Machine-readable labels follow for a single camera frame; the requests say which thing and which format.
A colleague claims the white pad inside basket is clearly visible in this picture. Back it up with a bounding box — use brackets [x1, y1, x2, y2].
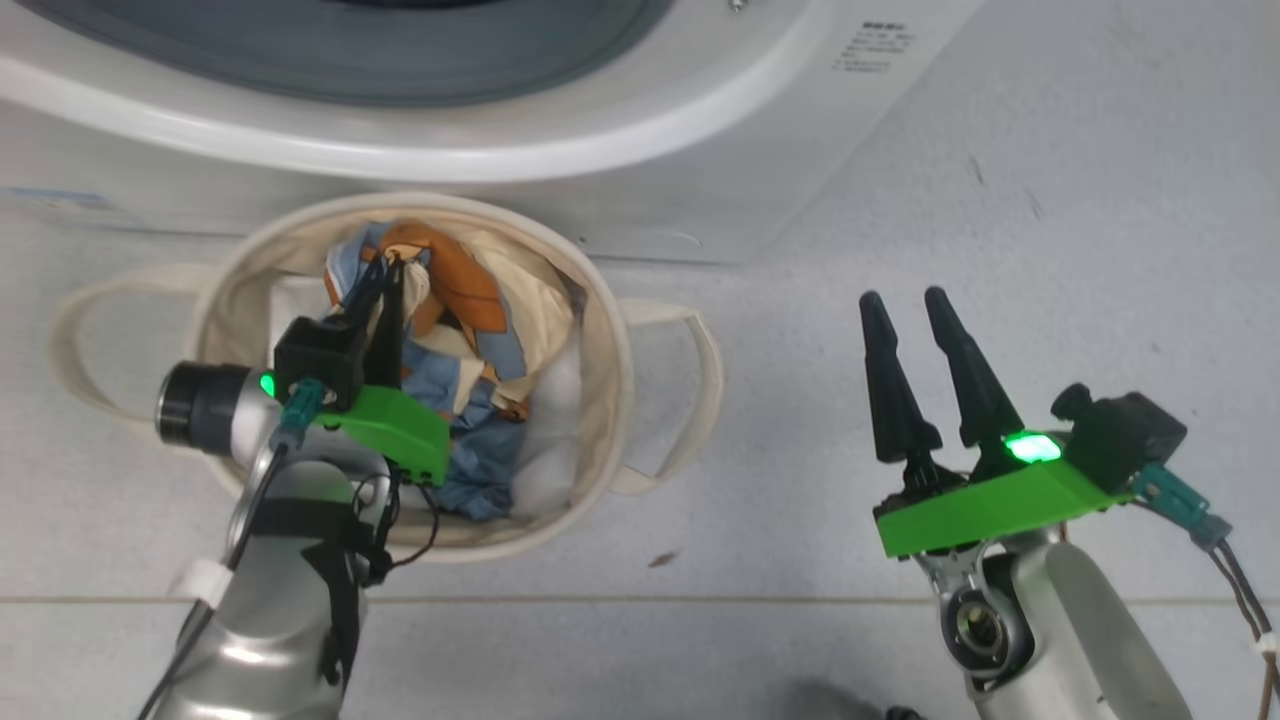
[270, 275, 589, 519]

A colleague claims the white front-load washing machine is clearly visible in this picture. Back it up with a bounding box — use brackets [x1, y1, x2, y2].
[0, 0, 986, 266]

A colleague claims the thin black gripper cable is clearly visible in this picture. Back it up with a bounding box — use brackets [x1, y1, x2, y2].
[365, 475, 442, 571]

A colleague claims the cream canvas laundry basket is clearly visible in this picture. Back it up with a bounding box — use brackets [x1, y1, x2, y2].
[48, 192, 724, 563]

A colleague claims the blue orange patterned cloth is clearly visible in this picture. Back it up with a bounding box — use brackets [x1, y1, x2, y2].
[322, 220, 576, 523]

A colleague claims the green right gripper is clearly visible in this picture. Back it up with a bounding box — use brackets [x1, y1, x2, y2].
[858, 286, 1138, 559]

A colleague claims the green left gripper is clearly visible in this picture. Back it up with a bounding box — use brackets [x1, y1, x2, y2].
[318, 258, 453, 489]

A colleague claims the teal plug right camera cable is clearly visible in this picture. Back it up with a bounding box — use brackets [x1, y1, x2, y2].
[1135, 462, 1280, 720]

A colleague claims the small printed text label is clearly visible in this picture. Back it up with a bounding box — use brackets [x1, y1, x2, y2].
[835, 20, 916, 76]

